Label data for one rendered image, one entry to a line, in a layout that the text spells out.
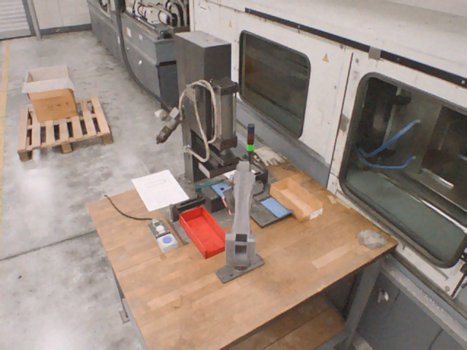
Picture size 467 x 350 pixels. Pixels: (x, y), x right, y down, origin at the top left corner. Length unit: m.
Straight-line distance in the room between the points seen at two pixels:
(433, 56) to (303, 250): 0.89
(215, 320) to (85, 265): 1.69
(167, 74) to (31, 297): 3.02
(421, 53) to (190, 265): 1.19
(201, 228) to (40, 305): 1.46
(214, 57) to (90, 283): 1.85
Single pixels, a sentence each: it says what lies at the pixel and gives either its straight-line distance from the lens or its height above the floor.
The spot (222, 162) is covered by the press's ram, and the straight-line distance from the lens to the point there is 1.54.
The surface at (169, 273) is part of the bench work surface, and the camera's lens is 1.44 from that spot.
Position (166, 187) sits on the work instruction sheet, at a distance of 1.86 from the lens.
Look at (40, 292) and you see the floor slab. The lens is 2.79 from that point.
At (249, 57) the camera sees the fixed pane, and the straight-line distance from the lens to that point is 2.50.
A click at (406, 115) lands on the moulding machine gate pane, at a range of 1.54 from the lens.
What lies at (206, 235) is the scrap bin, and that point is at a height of 0.90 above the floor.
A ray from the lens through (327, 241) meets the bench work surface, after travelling 1.60.
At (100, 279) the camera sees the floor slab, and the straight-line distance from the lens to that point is 2.70.
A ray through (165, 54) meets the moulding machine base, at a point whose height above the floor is 0.80.
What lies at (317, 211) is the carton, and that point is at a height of 0.94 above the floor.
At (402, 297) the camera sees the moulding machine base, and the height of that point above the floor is 0.60.
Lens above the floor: 2.00
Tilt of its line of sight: 35 degrees down
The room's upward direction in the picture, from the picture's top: 1 degrees clockwise
